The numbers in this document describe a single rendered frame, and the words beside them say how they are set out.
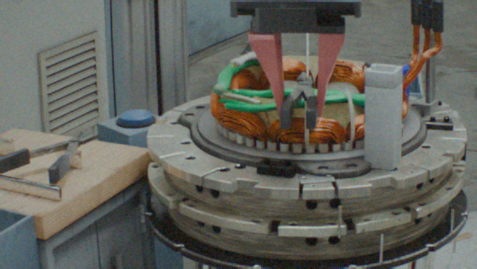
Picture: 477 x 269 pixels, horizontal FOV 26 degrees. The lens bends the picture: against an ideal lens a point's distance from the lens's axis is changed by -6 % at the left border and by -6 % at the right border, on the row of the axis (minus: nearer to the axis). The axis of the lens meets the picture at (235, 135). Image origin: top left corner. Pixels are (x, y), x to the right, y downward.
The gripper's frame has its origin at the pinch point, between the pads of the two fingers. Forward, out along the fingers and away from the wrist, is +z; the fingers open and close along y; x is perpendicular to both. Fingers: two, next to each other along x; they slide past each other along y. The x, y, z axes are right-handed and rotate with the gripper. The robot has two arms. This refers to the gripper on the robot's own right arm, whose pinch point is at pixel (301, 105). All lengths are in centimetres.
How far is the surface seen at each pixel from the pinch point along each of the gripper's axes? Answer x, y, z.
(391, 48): 493, 23, 97
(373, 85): 6.5, 6.0, -0.1
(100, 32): 265, -83, 43
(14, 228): -1.4, -25.3, 10.7
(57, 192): 4.8, -22.6, 9.4
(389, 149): 6.3, 7.5, 5.6
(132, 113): 38.1, -22.3, 10.9
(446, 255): 56, 18, 37
